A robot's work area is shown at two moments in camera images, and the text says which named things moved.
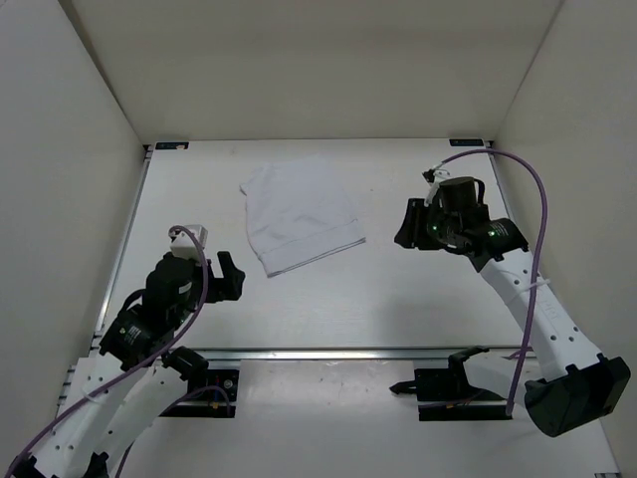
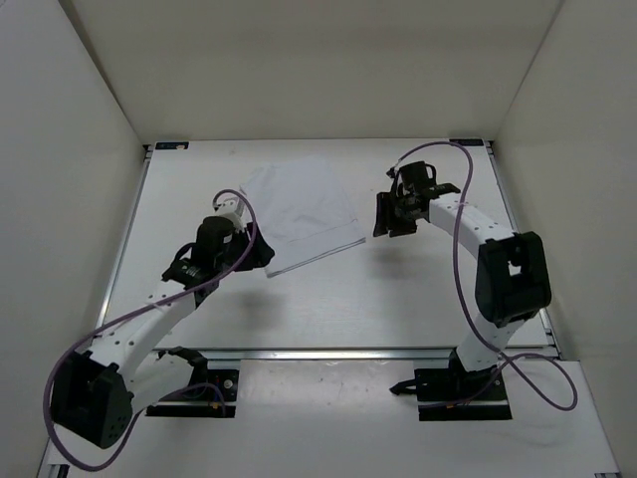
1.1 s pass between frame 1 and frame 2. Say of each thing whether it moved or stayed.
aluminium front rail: stayed
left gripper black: moved
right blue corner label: stayed
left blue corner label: stayed
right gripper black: moved
